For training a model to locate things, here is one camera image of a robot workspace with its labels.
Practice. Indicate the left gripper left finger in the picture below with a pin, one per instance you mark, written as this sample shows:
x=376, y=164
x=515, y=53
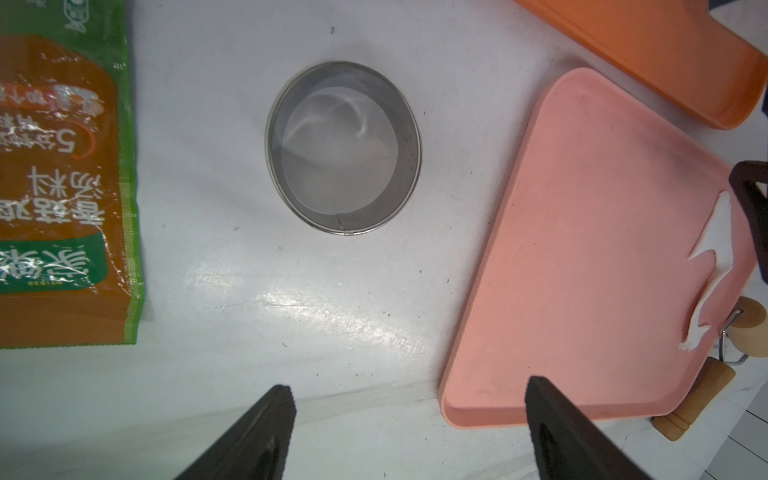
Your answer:
x=255, y=446

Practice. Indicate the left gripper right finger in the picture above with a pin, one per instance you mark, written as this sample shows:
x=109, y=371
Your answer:
x=567, y=445

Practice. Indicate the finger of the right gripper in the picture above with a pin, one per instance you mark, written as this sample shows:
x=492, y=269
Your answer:
x=746, y=179

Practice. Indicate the wooden dough roller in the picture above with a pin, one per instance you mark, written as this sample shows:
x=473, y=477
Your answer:
x=744, y=336

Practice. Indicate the pink silicone mat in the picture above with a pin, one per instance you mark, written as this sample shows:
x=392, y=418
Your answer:
x=604, y=271

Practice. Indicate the small round metal cutter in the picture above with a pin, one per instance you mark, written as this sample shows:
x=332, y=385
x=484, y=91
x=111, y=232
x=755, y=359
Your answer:
x=343, y=148

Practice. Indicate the orange silicone mat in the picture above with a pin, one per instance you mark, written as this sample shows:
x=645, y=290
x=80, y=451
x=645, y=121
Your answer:
x=674, y=48

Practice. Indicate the green orange flour packet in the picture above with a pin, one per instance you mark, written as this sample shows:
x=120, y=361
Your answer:
x=70, y=259

